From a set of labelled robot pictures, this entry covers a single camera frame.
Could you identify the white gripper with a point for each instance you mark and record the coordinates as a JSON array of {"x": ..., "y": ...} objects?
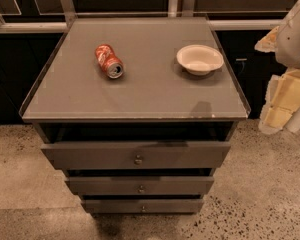
[{"x": 295, "y": 42}]

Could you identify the grey top drawer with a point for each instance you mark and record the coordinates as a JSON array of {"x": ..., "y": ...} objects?
[{"x": 136, "y": 155}]

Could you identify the grey drawer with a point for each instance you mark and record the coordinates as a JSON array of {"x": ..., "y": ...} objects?
[
  {"x": 140, "y": 185},
  {"x": 143, "y": 206},
  {"x": 136, "y": 155}
]

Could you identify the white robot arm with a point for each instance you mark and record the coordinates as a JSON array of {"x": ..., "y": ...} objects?
[{"x": 282, "y": 107}]

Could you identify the grey drawer cabinet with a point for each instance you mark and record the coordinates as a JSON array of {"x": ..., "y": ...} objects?
[{"x": 155, "y": 99}]

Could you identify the grey bottom drawer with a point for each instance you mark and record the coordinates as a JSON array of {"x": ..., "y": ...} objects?
[{"x": 143, "y": 206}]

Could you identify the grey middle drawer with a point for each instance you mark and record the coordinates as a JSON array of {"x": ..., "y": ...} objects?
[{"x": 140, "y": 185}]

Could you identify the white paper bowl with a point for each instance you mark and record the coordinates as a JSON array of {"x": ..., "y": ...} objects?
[{"x": 199, "y": 60}]

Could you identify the red soda can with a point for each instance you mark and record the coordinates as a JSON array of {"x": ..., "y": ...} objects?
[{"x": 109, "y": 63}]

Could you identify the metal railing frame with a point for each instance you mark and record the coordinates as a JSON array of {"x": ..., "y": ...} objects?
[{"x": 54, "y": 15}]

